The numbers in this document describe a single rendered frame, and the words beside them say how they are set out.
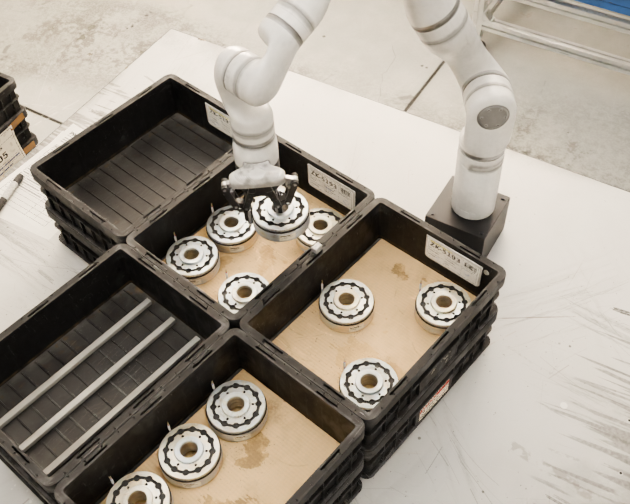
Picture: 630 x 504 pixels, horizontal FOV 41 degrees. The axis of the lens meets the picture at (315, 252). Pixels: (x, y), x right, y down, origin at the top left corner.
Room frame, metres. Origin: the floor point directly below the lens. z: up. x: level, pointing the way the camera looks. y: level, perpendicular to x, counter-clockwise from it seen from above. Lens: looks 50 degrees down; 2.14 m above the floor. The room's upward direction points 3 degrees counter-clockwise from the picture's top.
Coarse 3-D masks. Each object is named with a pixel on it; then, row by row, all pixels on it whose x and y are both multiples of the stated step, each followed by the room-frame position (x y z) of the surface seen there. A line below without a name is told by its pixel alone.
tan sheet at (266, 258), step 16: (304, 192) 1.25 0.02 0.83; (256, 240) 1.13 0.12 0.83; (224, 256) 1.09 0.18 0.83; (240, 256) 1.09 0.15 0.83; (256, 256) 1.08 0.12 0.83; (272, 256) 1.08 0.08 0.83; (288, 256) 1.08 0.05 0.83; (224, 272) 1.05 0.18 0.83; (240, 272) 1.05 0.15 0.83; (256, 272) 1.04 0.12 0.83; (272, 272) 1.04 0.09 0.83; (208, 288) 1.01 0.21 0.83
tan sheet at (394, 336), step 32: (384, 256) 1.07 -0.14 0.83; (384, 288) 0.99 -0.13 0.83; (416, 288) 0.98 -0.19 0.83; (320, 320) 0.92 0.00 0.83; (384, 320) 0.91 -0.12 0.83; (416, 320) 0.91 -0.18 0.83; (288, 352) 0.85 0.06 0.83; (320, 352) 0.85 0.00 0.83; (352, 352) 0.85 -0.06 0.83; (384, 352) 0.84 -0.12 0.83; (416, 352) 0.84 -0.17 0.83
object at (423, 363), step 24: (360, 216) 1.09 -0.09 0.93; (408, 216) 1.09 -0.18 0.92; (336, 240) 1.03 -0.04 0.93; (456, 240) 1.01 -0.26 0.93; (312, 264) 0.98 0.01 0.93; (456, 336) 0.82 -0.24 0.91; (288, 360) 0.77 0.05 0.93; (432, 360) 0.77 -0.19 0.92; (408, 384) 0.72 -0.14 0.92; (360, 408) 0.68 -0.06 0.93; (384, 408) 0.67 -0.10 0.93
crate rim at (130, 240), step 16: (288, 144) 1.30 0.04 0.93; (320, 160) 1.24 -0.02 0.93; (208, 176) 1.22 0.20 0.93; (336, 176) 1.20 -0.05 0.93; (192, 192) 1.17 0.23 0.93; (368, 192) 1.15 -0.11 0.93; (144, 224) 1.10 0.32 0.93; (336, 224) 1.07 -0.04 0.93; (128, 240) 1.06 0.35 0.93; (320, 240) 1.03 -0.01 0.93; (144, 256) 1.02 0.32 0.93; (176, 272) 0.97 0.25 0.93; (288, 272) 0.96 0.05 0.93; (192, 288) 0.94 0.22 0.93; (272, 288) 0.93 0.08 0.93; (208, 304) 0.90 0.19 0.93; (256, 304) 0.89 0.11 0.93
